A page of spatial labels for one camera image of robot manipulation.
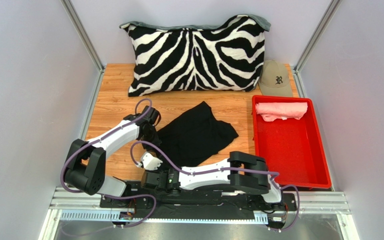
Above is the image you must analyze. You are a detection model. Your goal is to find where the black t-shirt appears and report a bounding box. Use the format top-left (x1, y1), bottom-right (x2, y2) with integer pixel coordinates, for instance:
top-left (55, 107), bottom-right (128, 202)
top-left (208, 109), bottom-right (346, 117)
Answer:
top-left (157, 101), bottom-right (239, 167)

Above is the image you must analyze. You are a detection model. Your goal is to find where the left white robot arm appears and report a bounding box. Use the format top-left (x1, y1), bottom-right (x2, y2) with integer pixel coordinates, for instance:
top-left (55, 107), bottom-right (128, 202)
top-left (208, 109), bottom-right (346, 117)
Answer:
top-left (60, 106), bottom-right (161, 197)

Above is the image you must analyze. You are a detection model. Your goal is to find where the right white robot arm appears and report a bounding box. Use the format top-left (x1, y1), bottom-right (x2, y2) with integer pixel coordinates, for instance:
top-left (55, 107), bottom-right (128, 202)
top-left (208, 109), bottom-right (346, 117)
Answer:
top-left (138, 151), bottom-right (282, 204)

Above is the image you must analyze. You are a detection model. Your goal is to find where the zebra striped pillow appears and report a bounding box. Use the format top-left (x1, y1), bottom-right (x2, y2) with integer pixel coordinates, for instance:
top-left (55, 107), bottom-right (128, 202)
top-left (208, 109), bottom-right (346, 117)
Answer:
top-left (120, 14), bottom-right (272, 97)

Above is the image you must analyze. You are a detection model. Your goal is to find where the rolled pink t-shirt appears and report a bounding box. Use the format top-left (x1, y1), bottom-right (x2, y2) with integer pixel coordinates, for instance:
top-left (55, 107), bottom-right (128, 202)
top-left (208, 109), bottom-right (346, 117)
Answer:
top-left (255, 102), bottom-right (308, 122)

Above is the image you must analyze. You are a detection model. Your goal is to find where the red plastic tray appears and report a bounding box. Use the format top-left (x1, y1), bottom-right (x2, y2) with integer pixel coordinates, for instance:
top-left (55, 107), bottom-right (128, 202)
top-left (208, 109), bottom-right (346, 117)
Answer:
top-left (251, 95), bottom-right (332, 189)

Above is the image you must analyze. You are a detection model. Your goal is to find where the beige baseball cap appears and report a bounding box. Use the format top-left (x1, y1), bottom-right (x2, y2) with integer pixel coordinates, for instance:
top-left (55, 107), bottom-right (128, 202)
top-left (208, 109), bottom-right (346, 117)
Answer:
top-left (258, 60), bottom-right (293, 97)

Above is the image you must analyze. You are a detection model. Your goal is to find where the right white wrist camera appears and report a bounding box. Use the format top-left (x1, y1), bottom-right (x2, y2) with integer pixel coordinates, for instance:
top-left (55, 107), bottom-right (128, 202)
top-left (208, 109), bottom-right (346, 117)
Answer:
top-left (136, 152), bottom-right (163, 171)

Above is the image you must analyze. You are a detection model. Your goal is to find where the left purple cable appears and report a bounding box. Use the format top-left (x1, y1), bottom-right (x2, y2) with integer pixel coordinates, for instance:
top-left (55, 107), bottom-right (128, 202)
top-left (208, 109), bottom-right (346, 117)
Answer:
top-left (60, 98), bottom-right (158, 238)

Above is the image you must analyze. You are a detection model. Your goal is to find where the purple cable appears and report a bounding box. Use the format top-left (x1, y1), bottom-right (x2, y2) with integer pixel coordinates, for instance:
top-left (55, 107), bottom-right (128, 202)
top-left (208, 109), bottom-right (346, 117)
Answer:
top-left (60, 98), bottom-right (158, 238)
top-left (130, 140), bottom-right (301, 233)

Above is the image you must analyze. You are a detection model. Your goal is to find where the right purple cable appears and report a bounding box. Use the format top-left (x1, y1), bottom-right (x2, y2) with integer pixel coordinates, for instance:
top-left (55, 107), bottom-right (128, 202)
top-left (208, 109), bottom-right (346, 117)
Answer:
top-left (130, 140), bottom-right (301, 233)

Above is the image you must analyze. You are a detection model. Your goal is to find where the left aluminium frame post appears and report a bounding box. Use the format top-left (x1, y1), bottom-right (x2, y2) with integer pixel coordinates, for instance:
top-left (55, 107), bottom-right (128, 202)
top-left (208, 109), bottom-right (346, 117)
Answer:
top-left (60, 0), bottom-right (105, 72)

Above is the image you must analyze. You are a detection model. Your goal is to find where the aluminium frame post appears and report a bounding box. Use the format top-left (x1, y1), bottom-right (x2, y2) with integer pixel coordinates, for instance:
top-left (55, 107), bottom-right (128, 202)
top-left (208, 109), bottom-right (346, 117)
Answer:
top-left (60, 0), bottom-right (105, 72)
top-left (294, 0), bottom-right (343, 72)

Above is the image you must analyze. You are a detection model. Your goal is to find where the right aluminium frame post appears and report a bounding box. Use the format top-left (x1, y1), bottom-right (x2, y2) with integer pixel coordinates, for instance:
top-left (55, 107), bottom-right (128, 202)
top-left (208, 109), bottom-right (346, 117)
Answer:
top-left (294, 0), bottom-right (343, 72)

